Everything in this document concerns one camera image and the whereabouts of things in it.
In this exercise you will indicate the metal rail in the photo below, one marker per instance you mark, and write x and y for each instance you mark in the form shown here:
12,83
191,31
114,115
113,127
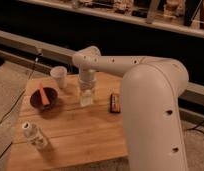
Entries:
35,50

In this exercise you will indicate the white paper cup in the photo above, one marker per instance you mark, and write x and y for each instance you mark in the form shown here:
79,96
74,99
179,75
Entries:
59,73

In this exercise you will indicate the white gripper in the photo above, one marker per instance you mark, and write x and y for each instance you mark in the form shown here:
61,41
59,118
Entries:
87,88

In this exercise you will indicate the background wooden shelf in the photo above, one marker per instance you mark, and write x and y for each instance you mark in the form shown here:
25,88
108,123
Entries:
121,10

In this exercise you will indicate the dark chocolate bar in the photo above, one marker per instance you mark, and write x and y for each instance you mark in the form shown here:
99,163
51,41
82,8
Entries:
114,103

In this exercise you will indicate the orange carrot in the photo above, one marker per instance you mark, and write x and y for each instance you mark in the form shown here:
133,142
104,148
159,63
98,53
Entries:
44,98

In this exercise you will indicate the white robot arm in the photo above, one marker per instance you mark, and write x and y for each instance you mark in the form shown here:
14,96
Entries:
149,91

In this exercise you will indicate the white sponge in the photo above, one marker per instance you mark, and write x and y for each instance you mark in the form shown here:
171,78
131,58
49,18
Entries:
86,101

